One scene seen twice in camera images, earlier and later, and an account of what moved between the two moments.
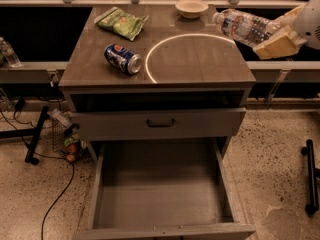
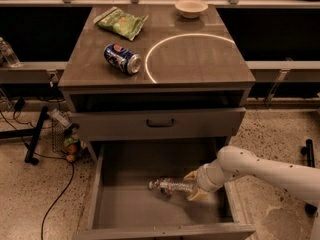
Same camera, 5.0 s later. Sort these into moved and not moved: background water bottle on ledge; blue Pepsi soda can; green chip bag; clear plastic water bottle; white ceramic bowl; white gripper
Moved: clear plastic water bottle; white gripper
Not moved: blue Pepsi soda can; green chip bag; background water bottle on ledge; white ceramic bowl
